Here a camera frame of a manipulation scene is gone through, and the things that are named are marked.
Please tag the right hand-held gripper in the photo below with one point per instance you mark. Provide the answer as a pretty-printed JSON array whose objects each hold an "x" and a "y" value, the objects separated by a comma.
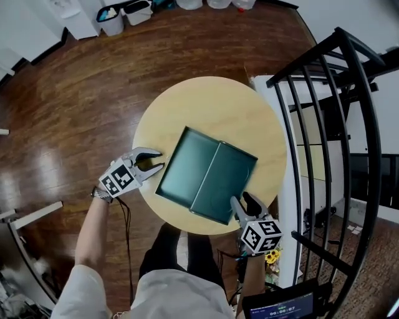
[{"x": 262, "y": 236}]

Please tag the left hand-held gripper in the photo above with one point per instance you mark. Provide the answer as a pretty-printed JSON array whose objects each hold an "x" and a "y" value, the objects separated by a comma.
[{"x": 120, "y": 179}]

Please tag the dark green box half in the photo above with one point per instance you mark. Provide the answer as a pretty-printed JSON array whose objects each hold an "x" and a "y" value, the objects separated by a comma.
[{"x": 187, "y": 168}]

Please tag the person's left forearm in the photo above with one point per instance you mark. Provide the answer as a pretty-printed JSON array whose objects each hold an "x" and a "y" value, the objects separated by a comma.
[{"x": 90, "y": 233}]

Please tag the person's right forearm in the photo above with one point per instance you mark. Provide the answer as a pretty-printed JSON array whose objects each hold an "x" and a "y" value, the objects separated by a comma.
[{"x": 252, "y": 280}]

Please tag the yellow sunflowers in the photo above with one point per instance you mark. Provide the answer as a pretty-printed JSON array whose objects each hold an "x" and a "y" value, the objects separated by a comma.
[{"x": 272, "y": 256}]

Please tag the silver wristwatch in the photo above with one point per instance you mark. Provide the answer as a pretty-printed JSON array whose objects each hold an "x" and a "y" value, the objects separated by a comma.
[{"x": 101, "y": 194}]

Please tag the round light wooden side table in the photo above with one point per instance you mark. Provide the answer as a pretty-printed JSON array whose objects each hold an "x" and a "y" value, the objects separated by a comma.
[{"x": 212, "y": 102}]

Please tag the person's black trousers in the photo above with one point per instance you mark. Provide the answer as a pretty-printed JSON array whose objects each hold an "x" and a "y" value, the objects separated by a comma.
[{"x": 162, "y": 249}]

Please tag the small black monitor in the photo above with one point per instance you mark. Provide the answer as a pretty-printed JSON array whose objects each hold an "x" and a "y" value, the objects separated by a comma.
[{"x": 280, "y": 306}]

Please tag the person's white shirt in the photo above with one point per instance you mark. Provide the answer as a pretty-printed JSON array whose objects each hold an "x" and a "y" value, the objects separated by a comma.
[{"x": 174, "y": 296}]

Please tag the black framed glass partition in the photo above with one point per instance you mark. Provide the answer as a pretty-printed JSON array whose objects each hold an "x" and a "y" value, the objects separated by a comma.
[{"x": 364, "y": 174}]

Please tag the grey waste bin black rim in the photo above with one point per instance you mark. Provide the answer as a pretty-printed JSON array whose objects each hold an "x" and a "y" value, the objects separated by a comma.
[{"x": 110, "y": 21}]

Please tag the white waste bin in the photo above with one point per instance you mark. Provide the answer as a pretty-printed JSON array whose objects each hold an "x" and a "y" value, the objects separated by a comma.
[{"x": 138, "y": 14}]

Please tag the white water dispenser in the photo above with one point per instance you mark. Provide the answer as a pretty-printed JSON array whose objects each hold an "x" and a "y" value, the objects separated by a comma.
[{"x": 81, "y": 18}]

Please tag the teal dustpan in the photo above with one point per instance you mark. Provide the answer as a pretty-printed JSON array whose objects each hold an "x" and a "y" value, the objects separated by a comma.
[{"x": 162, "y": 3}]

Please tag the black metal railing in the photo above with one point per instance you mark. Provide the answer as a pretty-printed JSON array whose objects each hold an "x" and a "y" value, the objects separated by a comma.
[{"x": 358, "y": 93}]

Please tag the dark table white frame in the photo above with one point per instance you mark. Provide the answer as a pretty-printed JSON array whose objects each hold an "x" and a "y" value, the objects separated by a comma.
[{"x": 31, "y": 215}]

